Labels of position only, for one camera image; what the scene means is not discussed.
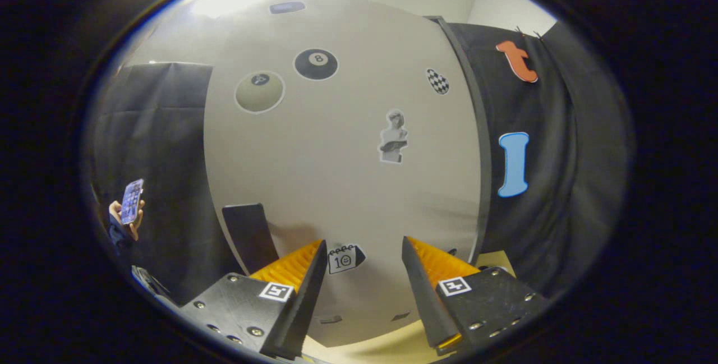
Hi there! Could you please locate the smartphone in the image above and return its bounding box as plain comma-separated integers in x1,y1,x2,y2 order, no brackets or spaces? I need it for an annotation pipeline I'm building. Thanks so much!
120,178,145,226

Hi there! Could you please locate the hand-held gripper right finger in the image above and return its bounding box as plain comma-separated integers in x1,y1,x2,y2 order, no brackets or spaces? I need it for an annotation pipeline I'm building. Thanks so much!
401,235,549,354

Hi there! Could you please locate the black backdrop cloth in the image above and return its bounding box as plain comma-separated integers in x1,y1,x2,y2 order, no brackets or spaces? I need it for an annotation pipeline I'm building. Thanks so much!
90,21,633,304

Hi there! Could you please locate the black door handle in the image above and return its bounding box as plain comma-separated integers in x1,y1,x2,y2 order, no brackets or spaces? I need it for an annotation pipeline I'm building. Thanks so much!
222,203,280,275

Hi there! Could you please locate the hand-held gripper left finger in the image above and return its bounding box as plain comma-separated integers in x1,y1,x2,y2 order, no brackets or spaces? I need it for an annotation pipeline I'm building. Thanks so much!
178,238,329,361

